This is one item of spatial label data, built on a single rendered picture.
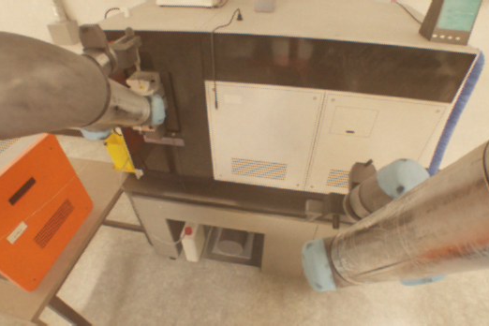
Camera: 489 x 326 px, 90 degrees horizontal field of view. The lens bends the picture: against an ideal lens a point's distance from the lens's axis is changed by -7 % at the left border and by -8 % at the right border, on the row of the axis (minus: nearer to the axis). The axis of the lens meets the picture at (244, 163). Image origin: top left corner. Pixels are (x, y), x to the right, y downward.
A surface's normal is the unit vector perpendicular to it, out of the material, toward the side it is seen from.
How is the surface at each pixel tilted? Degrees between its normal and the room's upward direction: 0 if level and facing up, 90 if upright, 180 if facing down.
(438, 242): 96
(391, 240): 92
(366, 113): 90
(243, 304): 0
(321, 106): 90
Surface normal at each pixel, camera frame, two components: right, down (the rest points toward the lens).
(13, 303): 0.00, -0.75
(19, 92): 0.73, 0.26
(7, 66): 0.63, -0.11
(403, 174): 0.07, -0.40
